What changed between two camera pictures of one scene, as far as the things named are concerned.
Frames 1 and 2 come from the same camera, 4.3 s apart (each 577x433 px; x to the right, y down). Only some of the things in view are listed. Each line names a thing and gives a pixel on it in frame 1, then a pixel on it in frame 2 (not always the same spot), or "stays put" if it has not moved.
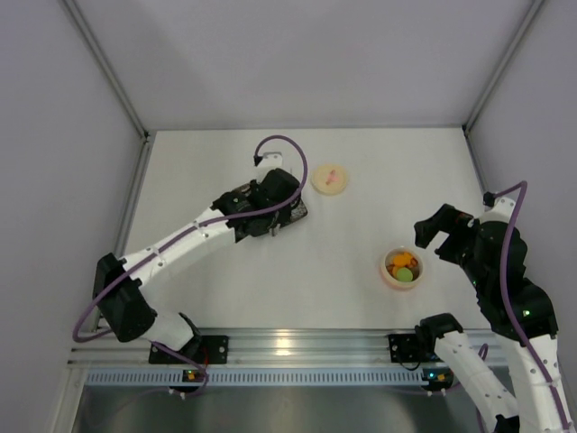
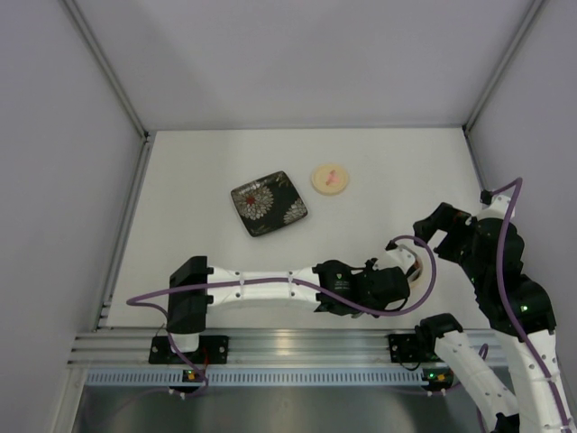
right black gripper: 451,244 stays put
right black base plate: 406,348 stays put
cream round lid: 328,179 stays put
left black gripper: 283,221 → 402,280
